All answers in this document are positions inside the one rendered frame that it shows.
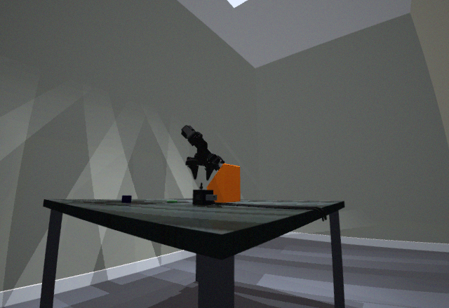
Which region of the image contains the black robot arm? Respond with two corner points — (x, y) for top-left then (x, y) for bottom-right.
(181, 125), (225, 171)

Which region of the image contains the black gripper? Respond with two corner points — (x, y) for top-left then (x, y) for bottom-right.
(185, 151), (217, 180)

